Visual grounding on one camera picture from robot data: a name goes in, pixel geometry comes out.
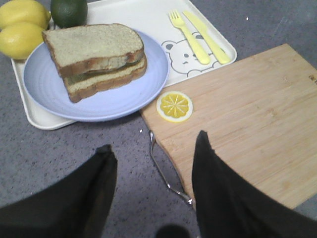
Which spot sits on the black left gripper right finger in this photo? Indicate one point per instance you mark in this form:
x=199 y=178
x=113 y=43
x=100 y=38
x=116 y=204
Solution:
x=228 y=206

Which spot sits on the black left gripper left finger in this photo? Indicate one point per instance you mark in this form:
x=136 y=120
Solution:
x=75 y=207

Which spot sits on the bread slice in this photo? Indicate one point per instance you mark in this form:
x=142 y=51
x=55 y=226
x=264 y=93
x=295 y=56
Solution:
x=85 y=85
x=93 y=48

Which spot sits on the blue plate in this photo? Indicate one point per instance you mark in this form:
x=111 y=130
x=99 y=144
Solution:
x=46 y=88

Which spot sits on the fried egg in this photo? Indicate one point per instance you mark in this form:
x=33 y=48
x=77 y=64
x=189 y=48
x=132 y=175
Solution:
x=115 y=69

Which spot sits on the white bear tray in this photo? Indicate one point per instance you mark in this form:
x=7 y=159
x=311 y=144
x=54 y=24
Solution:
x=151 y=18

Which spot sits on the wooden cutting board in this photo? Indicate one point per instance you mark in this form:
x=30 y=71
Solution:
x=260 y=114

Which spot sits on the lemon slice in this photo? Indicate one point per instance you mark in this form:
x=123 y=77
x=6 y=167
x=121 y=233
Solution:
x=174 y=106

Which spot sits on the yellow plastic knife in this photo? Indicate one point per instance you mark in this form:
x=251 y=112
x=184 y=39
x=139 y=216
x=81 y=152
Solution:
x=217 y=51

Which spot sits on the yellow lemon front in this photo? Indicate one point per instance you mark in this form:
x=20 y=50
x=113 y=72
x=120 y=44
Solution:
x=18 y=40

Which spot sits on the yellow lemon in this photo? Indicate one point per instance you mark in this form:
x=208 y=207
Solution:
x=18 y=40
x=15 y=11

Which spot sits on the green lime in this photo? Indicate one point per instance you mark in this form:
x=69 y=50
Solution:
x=69 y=13

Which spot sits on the yellow plastic fork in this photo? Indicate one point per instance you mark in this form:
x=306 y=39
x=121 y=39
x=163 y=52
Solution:
x=178 y=22

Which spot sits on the yellow lemon rear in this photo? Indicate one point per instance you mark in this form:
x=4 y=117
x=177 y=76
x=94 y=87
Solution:
x=15 y=11

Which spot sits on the metal cutting board handle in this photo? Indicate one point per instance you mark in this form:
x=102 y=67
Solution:
x=183 y=195

